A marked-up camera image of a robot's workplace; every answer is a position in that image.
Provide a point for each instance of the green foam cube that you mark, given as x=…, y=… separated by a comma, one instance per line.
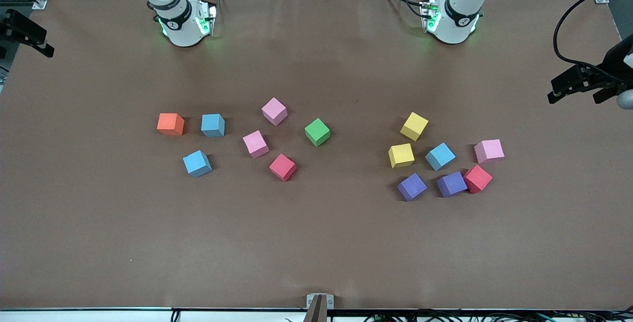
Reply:
x=317, y=132

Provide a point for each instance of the pink foam cube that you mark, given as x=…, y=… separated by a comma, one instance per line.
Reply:
x=274, y=111
x=255, y=144
x=489, y=151

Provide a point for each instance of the yellow foam cube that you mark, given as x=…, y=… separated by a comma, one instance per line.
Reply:
x=401, y=155
x=414, y=125

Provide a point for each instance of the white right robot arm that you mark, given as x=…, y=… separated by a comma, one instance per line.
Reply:
x=183, y=25

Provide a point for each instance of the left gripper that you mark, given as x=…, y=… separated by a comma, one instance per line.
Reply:
x=614, y=63

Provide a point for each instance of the orange foam cube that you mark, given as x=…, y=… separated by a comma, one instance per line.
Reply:
x=170, y=124

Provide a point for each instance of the red foam cube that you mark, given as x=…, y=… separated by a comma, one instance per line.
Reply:
x=282, y=167
x=477, y=178

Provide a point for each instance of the blue foam cube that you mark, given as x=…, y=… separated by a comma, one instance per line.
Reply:
x=197, y=163
x=212, y=125
x=440, y=156

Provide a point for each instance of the purple foam cube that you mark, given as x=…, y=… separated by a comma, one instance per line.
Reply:
x=412, y=186
x=451, y=184

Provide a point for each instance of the metal table edge bracket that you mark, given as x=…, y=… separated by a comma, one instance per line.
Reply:
x=320, y=307

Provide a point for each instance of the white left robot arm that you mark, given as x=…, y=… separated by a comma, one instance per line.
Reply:
x=457, y=20

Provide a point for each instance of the brown table mat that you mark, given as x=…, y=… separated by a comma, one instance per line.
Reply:
x=316, y=243

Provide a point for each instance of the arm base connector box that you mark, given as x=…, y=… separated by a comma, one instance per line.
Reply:
x=207, y=18
x=430, y=15

